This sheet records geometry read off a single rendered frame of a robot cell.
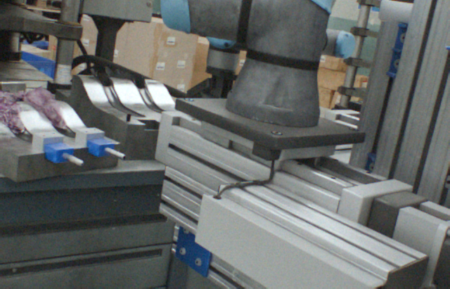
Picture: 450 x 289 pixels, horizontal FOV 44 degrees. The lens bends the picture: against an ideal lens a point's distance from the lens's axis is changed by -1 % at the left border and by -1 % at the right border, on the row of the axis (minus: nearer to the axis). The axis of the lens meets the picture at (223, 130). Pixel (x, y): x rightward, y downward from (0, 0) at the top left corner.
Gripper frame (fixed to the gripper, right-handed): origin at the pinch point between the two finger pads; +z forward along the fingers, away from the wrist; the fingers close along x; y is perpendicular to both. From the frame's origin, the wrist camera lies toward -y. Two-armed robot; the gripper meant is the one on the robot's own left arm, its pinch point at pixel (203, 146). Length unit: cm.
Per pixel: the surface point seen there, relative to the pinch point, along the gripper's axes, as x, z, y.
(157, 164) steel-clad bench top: -11.9, 4.6, 0.7
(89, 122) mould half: -22.2, 1.4, -23.6
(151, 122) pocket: -11.4, -3.5, -7.6
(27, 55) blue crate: 32, 45, -435
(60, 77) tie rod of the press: -19, 0, -77
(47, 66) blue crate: 41, 46, -388
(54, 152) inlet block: -39.2, -1.5, 12.4
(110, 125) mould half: -20.7, -1.5, -10.8
